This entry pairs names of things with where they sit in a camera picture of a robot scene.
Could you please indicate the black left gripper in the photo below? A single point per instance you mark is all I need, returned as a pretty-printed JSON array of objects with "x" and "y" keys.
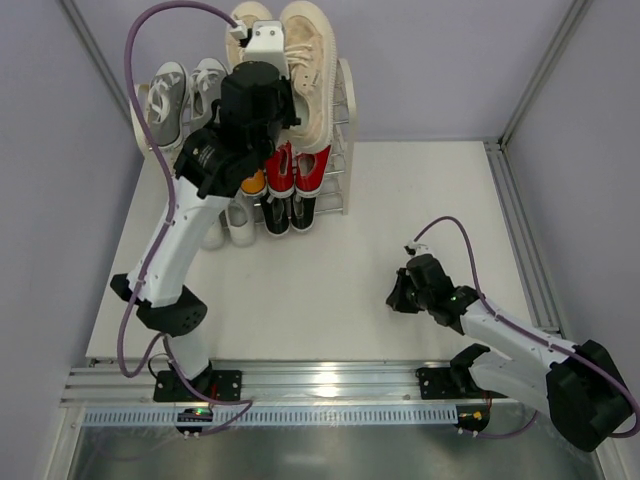
[{"x": 282, "y": 118}]

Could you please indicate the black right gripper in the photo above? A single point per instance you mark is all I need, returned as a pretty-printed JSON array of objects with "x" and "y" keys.
[{"x": 400, "y": 293}]

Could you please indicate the red canvas sneaker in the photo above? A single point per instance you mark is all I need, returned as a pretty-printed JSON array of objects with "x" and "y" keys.
[
  {"x": 310, "y": 172},
  {"x": 279, "y": 172}
]

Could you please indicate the orange canvas sneaker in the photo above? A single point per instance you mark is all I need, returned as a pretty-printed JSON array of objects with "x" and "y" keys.
[{"x": 254, "y": 186}]

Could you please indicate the grey canvas sneaker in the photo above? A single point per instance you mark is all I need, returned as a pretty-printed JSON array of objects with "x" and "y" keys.
[
  {"x": 205, "y": 89},
  {"x": 166, "y": 101}
]

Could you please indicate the black canvas sneaker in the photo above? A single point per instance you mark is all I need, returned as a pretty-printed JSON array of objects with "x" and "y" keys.
[
  {"x": 302, "y": 213},
  {"x": 275, "y": 215}
]

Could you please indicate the white sneaker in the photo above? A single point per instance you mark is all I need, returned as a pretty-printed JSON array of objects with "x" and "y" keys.
[
  {"x": 240, "y": 220},
  {"x": 214, "y": 238}
]

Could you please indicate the cream metal shoe shelf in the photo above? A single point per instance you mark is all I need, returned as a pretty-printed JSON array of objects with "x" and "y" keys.
[{"x": 334, "y": 193}]

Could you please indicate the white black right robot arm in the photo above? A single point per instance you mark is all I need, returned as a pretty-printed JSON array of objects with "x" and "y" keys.
[{"x": 578, "y": 387}]

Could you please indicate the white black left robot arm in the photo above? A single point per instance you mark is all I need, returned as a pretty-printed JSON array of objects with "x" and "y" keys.
[{"x": 205, "y": 178}]

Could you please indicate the right controller board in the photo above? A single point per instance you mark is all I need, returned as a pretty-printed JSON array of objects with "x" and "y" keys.
[{"x": 472, "y": 418}]

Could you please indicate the controller board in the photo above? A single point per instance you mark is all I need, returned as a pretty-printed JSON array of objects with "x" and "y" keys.
[
  {"x": 472, "y": 418},
  {"x": 193, "y": 421}
]

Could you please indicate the left controller board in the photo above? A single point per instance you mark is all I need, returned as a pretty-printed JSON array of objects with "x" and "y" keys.
[{"x": 193, "y": 421}]

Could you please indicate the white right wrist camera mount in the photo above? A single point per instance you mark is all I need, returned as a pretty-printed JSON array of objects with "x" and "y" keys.
[{"x": 416, "y": 246}]

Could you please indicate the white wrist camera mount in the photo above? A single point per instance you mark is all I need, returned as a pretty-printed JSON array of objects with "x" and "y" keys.
[
  {"x": 416, "y": 246},
  {"x": 266, "y": 44}
]

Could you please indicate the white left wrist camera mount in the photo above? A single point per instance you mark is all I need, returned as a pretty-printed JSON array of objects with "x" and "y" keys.
[{"x": 266, "y": 44}]

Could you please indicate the aluminium front rail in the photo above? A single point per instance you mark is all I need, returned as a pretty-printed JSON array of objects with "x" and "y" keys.
[{"x": 266, "y": 382}]

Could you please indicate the aluminium rail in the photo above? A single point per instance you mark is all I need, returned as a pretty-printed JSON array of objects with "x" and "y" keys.
[
  {"x": 266, "y": 382},
  {"x": 537, "y": 289}
]

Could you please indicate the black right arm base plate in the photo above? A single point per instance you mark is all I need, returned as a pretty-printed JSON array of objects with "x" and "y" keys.
[{"x": 447, "y": 383}]

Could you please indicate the grey slotted cable duct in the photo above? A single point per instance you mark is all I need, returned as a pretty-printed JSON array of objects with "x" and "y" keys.
[{"x": 279, "y": 415}]

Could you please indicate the aluminium right side rail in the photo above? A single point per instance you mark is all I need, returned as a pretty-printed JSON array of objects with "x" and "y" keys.
[{"x": 537, "y": 289}]

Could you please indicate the aluminium left corner post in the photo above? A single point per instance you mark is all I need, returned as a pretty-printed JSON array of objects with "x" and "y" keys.
[{"x": 90, "y": 45}]

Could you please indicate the aluminium corner post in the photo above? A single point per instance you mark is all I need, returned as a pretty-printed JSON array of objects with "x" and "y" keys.
[
  {"x": 90, "y": 45},
  {"x": 553, "y": 53}
]

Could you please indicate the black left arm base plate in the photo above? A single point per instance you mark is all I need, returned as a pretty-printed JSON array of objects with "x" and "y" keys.
[{"x": 220, "y": 385}]

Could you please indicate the aluminium right corner post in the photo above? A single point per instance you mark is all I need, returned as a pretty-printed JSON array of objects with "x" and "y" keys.
[{"x": 553, "y": 53}]

